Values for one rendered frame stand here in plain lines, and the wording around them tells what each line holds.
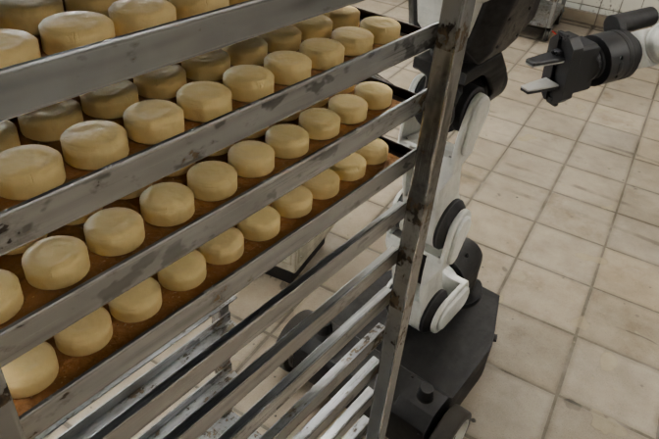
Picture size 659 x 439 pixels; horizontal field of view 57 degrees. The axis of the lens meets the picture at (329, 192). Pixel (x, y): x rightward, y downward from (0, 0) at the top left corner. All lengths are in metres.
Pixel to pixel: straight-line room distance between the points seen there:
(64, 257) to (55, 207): 0.10
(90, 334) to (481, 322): 1.59
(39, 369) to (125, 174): 0.19
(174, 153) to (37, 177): 0.10
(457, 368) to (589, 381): 0.53
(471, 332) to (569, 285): 0.69
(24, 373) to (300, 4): 0.39
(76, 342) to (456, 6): 0.55
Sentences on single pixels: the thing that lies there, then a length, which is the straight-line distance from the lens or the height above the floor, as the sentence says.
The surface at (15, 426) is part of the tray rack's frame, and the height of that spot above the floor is 1.19.
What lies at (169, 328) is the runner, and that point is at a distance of 0.60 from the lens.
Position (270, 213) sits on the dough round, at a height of 1.15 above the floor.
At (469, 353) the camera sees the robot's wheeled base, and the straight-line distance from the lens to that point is 1.95.
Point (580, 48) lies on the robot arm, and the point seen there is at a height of 1.24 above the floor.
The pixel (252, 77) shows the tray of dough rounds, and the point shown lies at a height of 1.33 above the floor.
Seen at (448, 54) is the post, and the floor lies 1.30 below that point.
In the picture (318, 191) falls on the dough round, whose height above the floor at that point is 1.15.
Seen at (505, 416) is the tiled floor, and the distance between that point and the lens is 2.05.
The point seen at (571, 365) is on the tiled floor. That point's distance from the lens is 2.28.
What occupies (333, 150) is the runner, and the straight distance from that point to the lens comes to 0.67.
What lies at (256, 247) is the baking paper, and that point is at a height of 1.13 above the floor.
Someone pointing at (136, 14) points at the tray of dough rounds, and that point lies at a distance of 0.49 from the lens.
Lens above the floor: 1.58
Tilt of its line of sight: 34 degrees down
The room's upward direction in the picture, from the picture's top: 5 degrees clockwise
